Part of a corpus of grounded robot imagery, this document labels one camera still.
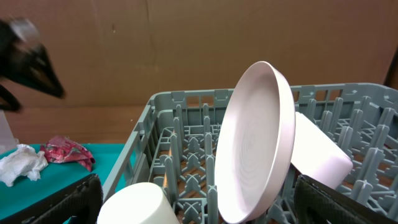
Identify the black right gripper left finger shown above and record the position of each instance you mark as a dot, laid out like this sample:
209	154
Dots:
78	203

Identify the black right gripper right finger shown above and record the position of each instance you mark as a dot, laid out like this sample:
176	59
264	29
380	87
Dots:
315	203

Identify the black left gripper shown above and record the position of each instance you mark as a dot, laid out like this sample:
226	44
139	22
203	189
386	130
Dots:
20	49

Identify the pink bowl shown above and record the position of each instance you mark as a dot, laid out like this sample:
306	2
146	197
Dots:
317	156

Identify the white cup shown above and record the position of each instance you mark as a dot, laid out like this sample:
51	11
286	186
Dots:
144	202

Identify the white round plate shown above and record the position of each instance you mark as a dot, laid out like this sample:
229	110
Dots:
255	144

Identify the teal plastic tray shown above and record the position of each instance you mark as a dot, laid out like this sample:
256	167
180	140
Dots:
55	177

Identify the red crumpled wrapper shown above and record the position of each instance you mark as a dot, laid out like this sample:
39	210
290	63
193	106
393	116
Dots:
61	149

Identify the crumpled white napkin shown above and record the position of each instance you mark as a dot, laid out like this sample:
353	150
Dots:
25	161

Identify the clear plastic container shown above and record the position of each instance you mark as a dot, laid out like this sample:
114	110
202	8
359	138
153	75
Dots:
7	140

